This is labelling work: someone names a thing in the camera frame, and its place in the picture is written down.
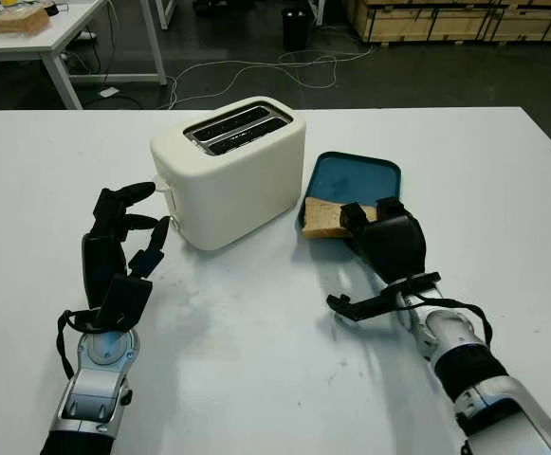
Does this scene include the wooden shipping crates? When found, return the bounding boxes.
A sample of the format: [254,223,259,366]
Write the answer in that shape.
[353,0,551,46]

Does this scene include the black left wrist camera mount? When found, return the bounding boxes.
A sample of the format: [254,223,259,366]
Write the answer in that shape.
[65,276,154,332]

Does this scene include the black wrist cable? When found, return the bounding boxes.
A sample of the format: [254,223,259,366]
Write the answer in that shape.
[56,310,82,378]
[397,293,492,352]

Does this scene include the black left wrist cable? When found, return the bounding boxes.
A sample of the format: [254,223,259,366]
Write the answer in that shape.
[56,310,82,378]

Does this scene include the bagged loaf of bread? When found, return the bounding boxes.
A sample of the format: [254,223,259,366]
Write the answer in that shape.
[0,5,50,34]

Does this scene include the black trash bin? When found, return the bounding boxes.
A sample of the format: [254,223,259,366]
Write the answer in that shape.
[282,7,310,51]

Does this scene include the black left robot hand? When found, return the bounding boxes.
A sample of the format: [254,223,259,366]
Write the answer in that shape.
[81,181,172,309]

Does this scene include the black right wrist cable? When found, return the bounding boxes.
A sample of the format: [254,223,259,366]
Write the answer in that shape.
[397,293,492,352]

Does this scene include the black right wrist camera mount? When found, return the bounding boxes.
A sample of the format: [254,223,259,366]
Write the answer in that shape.
[326,271,442,323]

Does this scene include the white floor cable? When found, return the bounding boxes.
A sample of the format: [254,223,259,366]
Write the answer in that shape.
[168,45,374,109]

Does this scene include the slice of brown bread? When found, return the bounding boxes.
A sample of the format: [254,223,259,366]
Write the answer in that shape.
[302,196,380,239]

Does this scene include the blue plastic tray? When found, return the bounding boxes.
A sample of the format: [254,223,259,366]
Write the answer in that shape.
[295,151,403,238]

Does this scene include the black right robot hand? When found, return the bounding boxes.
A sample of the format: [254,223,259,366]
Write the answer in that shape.
[339,196,431,287]

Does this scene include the cream two-slot toaster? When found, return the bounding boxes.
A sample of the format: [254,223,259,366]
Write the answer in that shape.
[150,96,307,251]

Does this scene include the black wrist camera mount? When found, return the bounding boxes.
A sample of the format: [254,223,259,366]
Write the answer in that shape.
[65,276,154,332]
[326,271,442,323]

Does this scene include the white side table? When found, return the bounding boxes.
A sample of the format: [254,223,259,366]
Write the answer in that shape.
[0,0,168,110]

